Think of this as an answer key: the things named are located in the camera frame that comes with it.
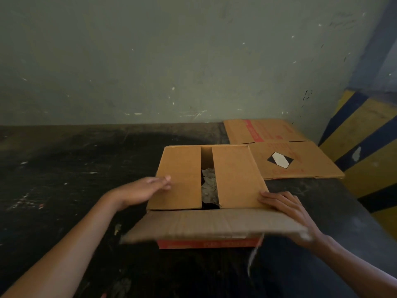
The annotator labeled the person's left hand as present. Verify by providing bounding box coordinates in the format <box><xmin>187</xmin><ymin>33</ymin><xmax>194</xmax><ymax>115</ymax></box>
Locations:
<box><xmin>107</xmin><ymin>175</ymin><xmax>172</xmax><ymax>211</ymax></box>

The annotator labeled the person's right hand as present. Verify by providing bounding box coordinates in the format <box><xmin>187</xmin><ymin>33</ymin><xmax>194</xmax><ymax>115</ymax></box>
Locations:
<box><xmin>257</xmin><ymin>190</ymin><xmax>326</xmax><ymax>249</ymax></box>

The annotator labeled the brown cardboard box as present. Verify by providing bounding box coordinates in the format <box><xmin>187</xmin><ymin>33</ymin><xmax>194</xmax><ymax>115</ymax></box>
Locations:
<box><xmin>119</xmin><ymin>144</ymin><xmax>312</xmax><ymax>250</ymax></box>

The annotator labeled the pile of white paper shreds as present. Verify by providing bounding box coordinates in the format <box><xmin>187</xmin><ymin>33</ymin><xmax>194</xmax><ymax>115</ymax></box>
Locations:
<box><xmin>201</xmin><ymin>166</ymin><xmax>220</xmax><ymax>205</ymax></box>

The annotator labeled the person's left forearm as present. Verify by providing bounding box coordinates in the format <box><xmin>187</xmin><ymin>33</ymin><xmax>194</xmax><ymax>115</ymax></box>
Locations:
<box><xmin>0</xmin><ymin>195</ymin><xmax>122</xmax><ymax>298</ymax></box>

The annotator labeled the person's right forearm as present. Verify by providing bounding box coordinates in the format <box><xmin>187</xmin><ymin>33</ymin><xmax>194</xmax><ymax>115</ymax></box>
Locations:
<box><xmin>311</xmin><ymin>234</ymin><xmax>397</xmax><ymax>298</ymax></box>

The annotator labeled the flattened red-printed cardboard sheet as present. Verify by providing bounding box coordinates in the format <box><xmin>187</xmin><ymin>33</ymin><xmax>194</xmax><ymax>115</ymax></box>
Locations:
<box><xmin>222</xmin><ymin>118</ymin><xmax>345</xmax><ymax>180</ymax></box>

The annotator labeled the dark scuffed table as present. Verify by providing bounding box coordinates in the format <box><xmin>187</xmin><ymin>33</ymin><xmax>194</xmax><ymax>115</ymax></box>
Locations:
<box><xmin>0</xmin><ymin>123</ymin><xmax>397</xmax><ymax>298</ymax></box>

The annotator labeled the yellow and black striped pillar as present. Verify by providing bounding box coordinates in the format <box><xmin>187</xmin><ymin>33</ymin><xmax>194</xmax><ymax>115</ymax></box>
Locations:
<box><xmin>318</xmin><ymin>88</ymin><xmax>397</xmax><ymax>239</ymax></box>

